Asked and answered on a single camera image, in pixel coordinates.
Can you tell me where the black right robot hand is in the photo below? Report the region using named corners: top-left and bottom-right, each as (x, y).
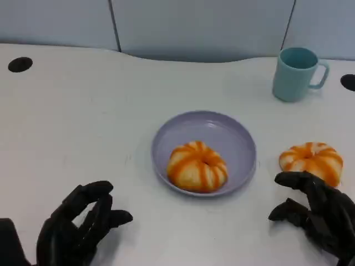
top-left (268, 171), bottom-right (355, 266)

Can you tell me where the grey-blue partition panel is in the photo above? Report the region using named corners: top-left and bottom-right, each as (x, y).
top-left (282, 0), bottom-right (355, 61)
top-left (0, 0), bottom-right (121, 53)
top-left (108, 0), bottom-right (296, 63)

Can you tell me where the lilac plate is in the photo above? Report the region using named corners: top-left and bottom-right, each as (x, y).
top-left (151, 110), bottom-right (257, 197)

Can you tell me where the orange and white toy bread roll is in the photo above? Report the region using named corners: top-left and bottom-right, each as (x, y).
top-left (279, 141), bottom-right (344, 188)
top-left (166, 140), bottom-right (229, 193)

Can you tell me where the pale green mug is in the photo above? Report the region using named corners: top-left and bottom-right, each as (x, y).
top-left (272, 47), bottom-right (330, 103)

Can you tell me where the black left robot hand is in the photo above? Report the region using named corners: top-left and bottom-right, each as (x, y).
top-left (35, 180), bottom-right (134, 266)

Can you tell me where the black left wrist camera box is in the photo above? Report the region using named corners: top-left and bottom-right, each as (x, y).
top-left (0, 218), bottom-right (32, 266)

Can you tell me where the black table cable grommet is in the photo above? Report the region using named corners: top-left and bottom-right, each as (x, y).
top-left (340, 74), bottom-right (355, 91)
top-left (7, 57), bottom-right (33, 73)

